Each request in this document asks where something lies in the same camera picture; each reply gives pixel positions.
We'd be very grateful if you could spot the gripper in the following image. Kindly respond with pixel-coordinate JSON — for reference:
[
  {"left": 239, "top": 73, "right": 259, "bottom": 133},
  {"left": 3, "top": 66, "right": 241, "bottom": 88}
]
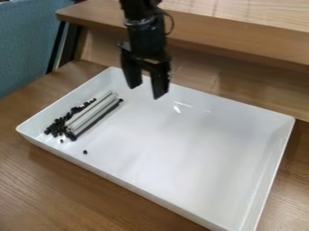
[{"left": 117, "top": 14, "right": 172, "bottom": 100}]

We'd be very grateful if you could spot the pile of black bits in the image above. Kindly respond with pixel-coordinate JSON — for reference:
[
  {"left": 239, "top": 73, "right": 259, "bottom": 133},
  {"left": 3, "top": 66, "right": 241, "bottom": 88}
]
[{"left": 42, "top": 97, "right": 98, "bottom": 143}]

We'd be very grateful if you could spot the silver metal bar tool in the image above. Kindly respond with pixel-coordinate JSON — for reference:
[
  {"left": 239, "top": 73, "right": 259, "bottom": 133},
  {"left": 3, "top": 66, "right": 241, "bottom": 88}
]
[{"left": 65, "top": 90, "right": 125, "bottom": 139}]

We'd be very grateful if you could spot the white tray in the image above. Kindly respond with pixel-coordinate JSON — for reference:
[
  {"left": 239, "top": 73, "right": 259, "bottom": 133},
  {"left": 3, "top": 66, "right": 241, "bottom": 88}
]
[{"left": 15, "top": 66, "right": 297, "bottom": 231}]

